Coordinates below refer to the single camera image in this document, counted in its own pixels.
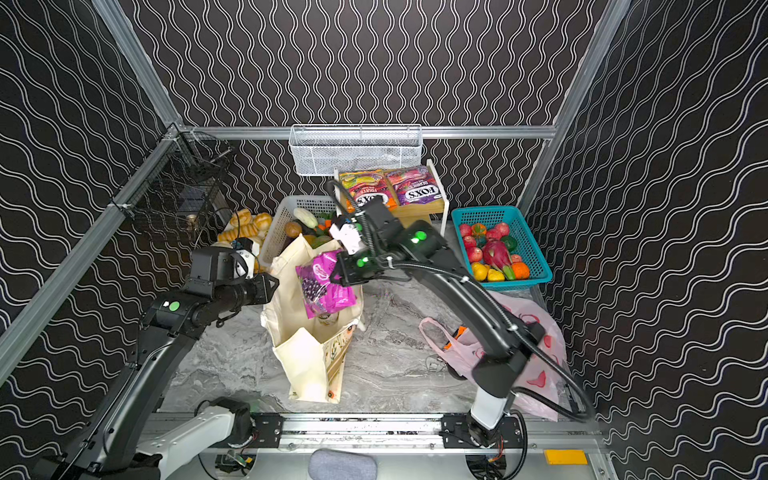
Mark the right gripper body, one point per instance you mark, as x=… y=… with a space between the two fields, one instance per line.
x=346 y=267

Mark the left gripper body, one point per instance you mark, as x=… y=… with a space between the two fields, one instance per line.
x=266 y=288

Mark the purple snack packet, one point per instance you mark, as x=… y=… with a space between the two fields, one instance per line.
x=323 y=294

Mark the orange Fox's candy bag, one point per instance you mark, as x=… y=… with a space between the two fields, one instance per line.
x=369 y=185

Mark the cream canvas tote bag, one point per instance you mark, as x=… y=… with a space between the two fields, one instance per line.
x=312 y=351

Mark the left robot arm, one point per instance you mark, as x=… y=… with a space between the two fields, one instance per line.
x=220 y=283

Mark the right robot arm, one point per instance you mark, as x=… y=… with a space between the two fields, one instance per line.
x=422 y=254

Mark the white plastic vegetable basket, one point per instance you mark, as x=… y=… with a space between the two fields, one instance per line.
x=323 y=207

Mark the brown potato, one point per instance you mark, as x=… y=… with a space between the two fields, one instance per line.
x=293 y=229

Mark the wooden two-tier shelf rack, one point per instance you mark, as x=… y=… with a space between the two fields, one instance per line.
x=409 y=214

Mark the purple Fox's candy bag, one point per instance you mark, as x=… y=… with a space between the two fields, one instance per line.
x=414 y=185

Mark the orange box cutter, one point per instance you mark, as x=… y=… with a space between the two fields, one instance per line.
x=456 y=335

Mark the pink dragon fruit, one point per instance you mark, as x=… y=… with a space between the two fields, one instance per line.
x=496 y=255

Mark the orange fruit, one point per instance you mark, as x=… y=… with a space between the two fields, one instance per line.
x=521 y=271

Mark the teal plastic fruit basket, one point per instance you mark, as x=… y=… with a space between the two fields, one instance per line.
x=476 y=226

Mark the grey cloth pad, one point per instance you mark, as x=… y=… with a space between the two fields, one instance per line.
x=325 y=464

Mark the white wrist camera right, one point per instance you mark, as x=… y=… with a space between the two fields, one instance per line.
x=348 y=234

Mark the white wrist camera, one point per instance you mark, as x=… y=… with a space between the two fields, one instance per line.
x=348 y=234
x=245 y=256

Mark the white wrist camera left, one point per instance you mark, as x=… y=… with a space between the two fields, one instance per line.
x=245 y=256

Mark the white wire wall basket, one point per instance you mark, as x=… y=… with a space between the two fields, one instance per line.
x=322 y=149

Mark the black wire wall basket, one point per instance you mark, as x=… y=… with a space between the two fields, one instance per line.
x=181 y=202

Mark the metal base rail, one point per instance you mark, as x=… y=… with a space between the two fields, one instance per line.
x=393 y=433

